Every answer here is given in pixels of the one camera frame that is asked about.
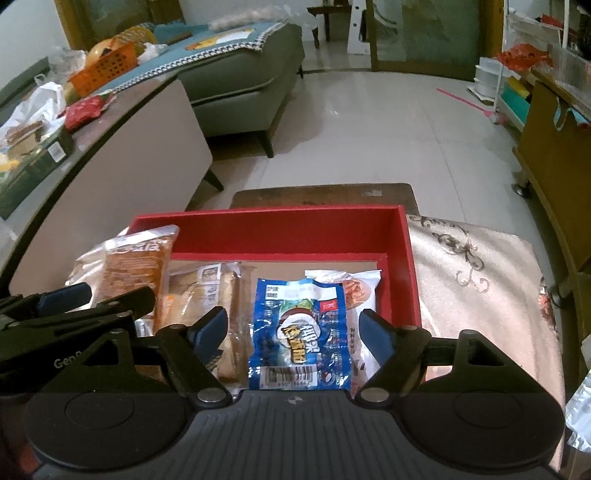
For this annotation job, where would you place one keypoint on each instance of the blue coconut snack packet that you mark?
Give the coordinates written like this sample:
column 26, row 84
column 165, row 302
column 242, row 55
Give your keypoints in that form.
column 299, row 337

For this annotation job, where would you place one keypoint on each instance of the teal sofa blanket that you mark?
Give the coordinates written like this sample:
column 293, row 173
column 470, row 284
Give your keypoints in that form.
column 196, row 50

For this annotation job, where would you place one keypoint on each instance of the white plastic bag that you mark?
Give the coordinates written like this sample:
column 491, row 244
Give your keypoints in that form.
column 45, row 104

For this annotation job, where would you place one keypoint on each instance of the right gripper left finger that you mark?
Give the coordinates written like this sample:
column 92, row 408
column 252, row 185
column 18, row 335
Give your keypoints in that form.
column 188, row 350

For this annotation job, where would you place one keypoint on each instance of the red bag on counter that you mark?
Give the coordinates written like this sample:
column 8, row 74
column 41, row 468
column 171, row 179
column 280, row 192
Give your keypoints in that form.
column 86, row 110

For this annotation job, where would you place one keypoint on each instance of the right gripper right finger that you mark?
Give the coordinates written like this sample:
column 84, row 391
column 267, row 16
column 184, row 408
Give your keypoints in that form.
column 399, row 352

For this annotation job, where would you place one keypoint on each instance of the brown spicy snack packet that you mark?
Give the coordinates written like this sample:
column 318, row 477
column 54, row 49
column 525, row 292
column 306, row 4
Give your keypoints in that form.
column 137, row 260

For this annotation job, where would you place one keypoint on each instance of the white wire shelf rack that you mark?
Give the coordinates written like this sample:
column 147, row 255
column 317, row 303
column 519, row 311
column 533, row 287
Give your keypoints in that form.
column 547, row 37

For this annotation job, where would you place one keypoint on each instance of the brown cardboard box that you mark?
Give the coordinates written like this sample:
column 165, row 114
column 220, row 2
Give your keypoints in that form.
column 554, row 153

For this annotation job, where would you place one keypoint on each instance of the orange plastic basket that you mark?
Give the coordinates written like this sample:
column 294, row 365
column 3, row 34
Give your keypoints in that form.
column 105, row 69

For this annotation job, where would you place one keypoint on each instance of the yellow cake packet in box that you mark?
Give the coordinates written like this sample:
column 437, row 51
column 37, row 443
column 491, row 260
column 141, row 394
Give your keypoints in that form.
column 193, row 289

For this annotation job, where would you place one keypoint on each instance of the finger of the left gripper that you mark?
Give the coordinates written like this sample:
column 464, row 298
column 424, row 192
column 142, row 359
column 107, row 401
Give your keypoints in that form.
column 66, row 298
column 134, row 304

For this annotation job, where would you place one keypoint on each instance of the white snack packet in box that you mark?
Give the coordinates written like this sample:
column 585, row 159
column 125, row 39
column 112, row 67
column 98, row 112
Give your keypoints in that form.
column 360, row 294

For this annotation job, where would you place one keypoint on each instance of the brown floor mat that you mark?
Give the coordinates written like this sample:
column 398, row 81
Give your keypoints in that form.
column 321, row 195

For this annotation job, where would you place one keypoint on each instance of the dark green box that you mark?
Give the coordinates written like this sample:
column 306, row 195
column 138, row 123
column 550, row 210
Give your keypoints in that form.
column 36, row 166

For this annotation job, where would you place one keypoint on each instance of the grey sofa ottoman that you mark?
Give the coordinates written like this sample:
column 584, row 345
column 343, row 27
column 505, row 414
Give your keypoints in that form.
column 241, row 92

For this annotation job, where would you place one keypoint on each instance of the red cardboard box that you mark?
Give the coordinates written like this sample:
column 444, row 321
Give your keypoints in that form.
column 337, row 233

